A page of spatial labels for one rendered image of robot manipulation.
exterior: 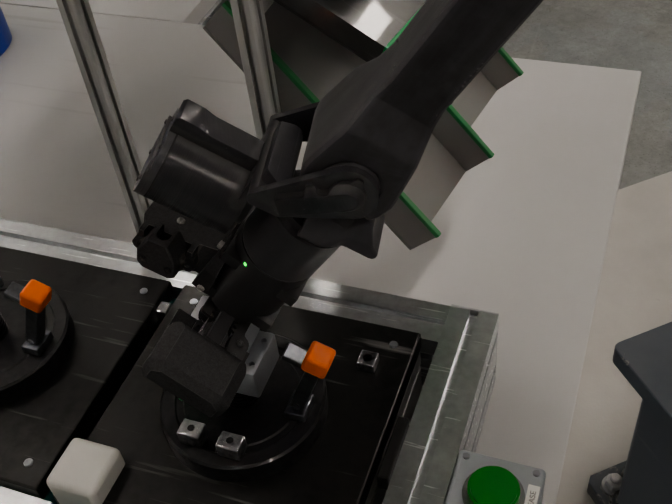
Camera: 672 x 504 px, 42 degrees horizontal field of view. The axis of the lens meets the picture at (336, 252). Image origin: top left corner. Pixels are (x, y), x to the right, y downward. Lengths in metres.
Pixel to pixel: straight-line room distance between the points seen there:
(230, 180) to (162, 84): 0.86
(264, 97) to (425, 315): 0.25
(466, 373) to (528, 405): 0.12
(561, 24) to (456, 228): 2.13
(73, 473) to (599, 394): 0.49
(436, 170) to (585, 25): 2.26
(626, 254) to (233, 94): 0.61
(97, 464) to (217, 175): 0.31
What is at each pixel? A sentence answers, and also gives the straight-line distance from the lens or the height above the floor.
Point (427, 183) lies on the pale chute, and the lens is 0.88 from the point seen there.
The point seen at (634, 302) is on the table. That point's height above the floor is 0.86.
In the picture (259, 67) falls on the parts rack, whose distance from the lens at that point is 0.75.
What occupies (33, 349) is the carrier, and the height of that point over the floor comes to 1.00.
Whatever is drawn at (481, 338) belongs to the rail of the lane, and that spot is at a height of 0.96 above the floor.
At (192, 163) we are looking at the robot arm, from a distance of 0.52.
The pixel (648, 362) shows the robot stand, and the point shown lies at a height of 1.06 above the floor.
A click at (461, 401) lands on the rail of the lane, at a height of 0.96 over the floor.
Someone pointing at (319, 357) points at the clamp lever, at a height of 1.07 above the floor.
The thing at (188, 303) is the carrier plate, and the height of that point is 0.97.
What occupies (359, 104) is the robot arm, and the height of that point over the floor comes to 1.31.
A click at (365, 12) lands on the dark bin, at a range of 0.76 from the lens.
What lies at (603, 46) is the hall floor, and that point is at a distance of 3.02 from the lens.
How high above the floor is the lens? 1.58
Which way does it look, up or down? 44 degrees down
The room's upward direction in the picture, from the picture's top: 8 degrees counter-clockwise
